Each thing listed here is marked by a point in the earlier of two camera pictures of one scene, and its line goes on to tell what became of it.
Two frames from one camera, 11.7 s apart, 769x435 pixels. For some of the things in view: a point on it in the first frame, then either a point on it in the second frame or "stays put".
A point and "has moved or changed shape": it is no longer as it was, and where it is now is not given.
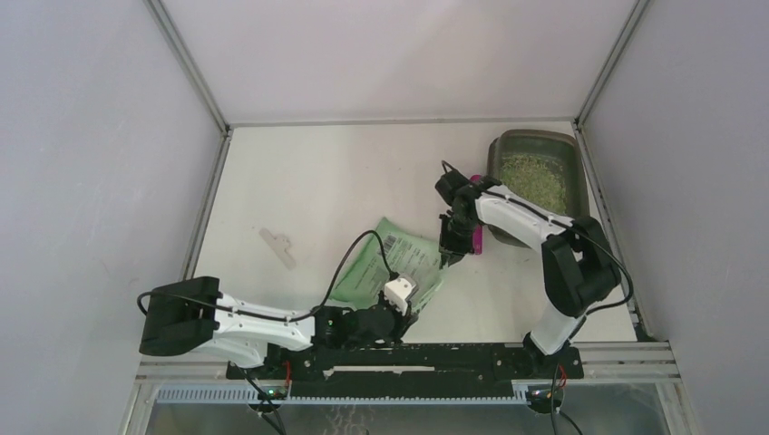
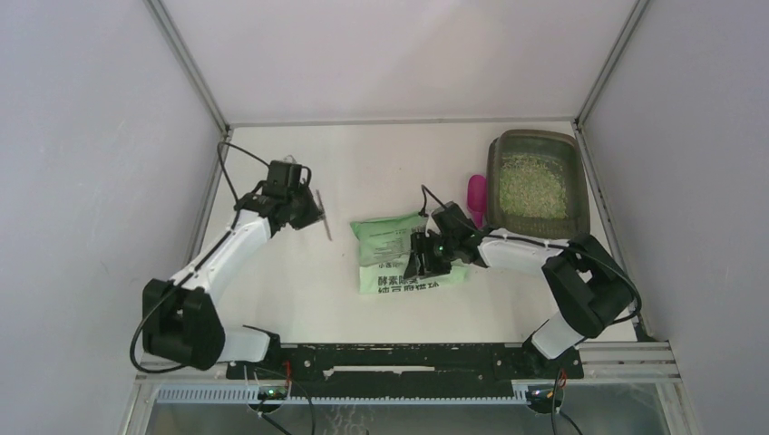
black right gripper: x=451 y=245 → x=421 y=241
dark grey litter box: x=542 y=166 stays put
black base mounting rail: x=351 y=369 stays put
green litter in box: x=539 y=178 stays put
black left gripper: x=402 y=322 → x=313 y=215
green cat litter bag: x=366 y=272 has moved or changed shape
